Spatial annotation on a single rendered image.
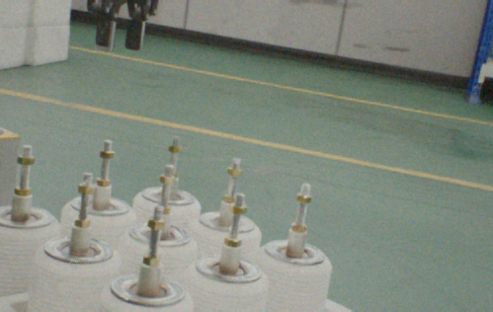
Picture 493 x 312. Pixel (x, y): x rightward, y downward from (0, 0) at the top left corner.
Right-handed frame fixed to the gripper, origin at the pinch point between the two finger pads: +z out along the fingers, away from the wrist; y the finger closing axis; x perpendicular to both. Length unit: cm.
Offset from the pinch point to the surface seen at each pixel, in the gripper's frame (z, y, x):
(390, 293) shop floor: 47, 65, -29
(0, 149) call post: 17.4, -1.7, 15.2
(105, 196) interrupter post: 20.2, -0.7, -0.9
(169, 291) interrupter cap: 21.7, -18.5, -20.1
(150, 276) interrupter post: 20.0, -20.4, -18.7
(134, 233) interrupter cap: 21.7, -6.3, -8.8
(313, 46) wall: 35, 486, 125
